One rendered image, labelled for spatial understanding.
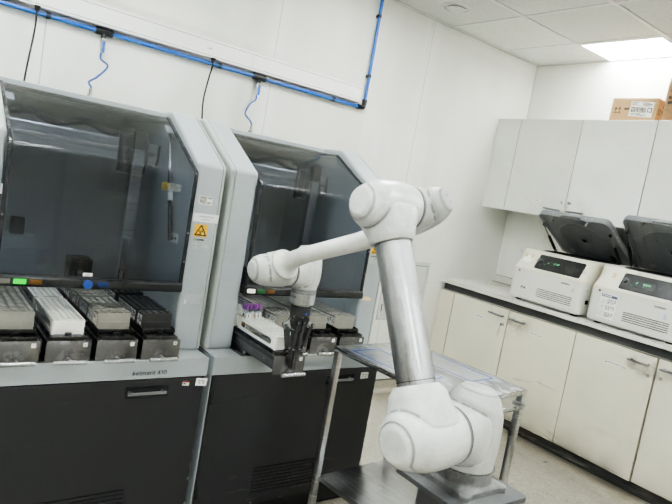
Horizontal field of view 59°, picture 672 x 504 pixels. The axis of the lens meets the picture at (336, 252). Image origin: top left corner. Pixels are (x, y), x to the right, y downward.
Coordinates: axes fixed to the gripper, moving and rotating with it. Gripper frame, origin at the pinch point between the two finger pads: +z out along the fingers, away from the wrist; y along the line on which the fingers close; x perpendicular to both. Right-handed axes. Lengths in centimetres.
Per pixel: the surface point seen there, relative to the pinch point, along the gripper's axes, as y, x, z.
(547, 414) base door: -229, -33, 57
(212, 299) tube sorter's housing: 18.9, -31.9, -14.0
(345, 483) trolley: -33, 2, 52
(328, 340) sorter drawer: -32.6, -22.5, 0.4
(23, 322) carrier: 83, -30, -5
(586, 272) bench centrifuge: -233, -29, -38
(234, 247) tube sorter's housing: 13.3, -31.1, -34.7
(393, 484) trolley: -53, 10, 52
